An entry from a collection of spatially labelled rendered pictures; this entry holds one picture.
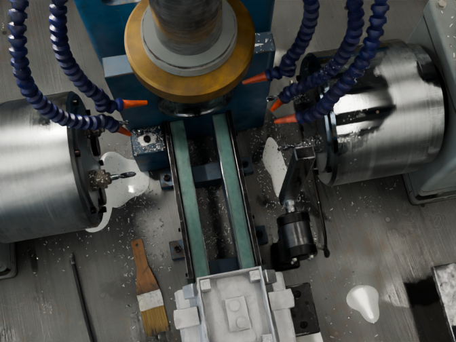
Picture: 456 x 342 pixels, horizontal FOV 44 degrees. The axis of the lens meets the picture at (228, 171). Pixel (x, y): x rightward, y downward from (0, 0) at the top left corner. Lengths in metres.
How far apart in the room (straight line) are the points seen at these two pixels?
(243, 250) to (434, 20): 0.54
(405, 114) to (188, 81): 0.39
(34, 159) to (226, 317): 0.39
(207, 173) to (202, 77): 0.49
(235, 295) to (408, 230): 0.52
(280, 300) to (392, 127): 0.34
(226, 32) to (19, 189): 0.42
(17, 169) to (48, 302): 0.40
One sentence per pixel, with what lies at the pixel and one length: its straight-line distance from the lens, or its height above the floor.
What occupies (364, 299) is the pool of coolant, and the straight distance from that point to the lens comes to 1.25.
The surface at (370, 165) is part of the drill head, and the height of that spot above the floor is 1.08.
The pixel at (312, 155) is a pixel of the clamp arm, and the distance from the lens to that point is 0.82.
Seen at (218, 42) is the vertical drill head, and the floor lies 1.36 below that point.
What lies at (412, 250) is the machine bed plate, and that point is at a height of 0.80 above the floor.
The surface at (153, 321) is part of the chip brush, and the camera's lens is 1.22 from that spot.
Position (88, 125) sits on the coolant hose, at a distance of 0.89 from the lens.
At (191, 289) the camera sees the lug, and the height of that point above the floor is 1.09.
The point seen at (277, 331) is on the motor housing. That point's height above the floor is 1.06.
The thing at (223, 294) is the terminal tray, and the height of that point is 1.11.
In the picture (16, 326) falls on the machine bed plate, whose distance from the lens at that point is 1.29.
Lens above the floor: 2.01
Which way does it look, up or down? 72 degrees down
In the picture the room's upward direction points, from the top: straight up
